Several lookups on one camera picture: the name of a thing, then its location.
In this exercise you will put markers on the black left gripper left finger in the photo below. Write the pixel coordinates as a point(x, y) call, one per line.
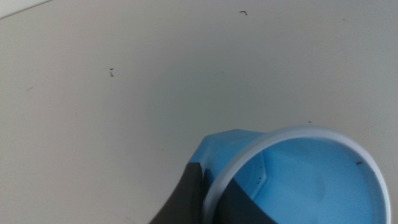
point(186, 199)

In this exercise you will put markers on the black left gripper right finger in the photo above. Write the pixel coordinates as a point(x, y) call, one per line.
point(237, 208)

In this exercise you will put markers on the blue plastic cup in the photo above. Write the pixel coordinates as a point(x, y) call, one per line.
point(311, 186)

